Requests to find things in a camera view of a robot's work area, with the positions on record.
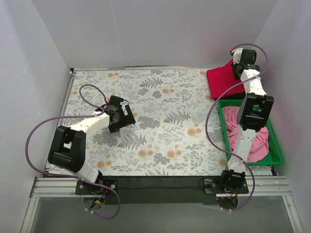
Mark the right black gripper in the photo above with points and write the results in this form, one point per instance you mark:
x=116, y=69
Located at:
x=236, y=70

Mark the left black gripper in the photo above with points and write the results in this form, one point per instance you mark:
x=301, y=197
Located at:
x=123, y=116

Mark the red t shirt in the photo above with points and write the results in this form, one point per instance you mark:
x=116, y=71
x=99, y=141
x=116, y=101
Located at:
x=222, y=78

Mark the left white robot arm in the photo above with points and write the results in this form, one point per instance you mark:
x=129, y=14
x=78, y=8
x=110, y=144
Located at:
x=68, y=149

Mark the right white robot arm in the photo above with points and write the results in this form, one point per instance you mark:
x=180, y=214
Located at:
x=251, y=118

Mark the folded black t shirt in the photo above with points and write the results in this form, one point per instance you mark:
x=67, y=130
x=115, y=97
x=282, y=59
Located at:
x=237, y=96

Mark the floral table mat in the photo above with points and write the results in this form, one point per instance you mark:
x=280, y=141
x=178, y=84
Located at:
x=177, y=130

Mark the pink t shirt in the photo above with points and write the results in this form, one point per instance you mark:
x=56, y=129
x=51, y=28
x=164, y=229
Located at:
x=249, y=144

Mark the green plastic bin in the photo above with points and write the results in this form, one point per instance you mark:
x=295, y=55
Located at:
x=274, y=155

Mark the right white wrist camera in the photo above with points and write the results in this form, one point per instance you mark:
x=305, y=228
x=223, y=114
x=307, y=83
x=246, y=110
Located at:
x=236, y=55

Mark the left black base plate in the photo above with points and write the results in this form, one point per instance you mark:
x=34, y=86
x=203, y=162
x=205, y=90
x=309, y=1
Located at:
x=83, y=188

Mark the aluminium frame rail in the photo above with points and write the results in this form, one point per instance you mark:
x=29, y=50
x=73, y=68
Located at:
x=160, y=190

